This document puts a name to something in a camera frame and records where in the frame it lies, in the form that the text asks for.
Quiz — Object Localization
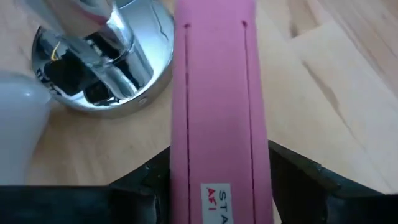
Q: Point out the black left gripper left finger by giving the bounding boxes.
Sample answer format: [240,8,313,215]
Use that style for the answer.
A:
[0,146,171,224]

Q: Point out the white reflector lightbulb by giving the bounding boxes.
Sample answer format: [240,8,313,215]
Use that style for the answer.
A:
[0,70,53,186]

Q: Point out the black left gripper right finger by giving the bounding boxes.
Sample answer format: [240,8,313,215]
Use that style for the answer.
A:
[268,139,398,224]

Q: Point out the pink stapler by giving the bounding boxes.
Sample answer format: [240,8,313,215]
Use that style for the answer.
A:
[169,0,275,224]

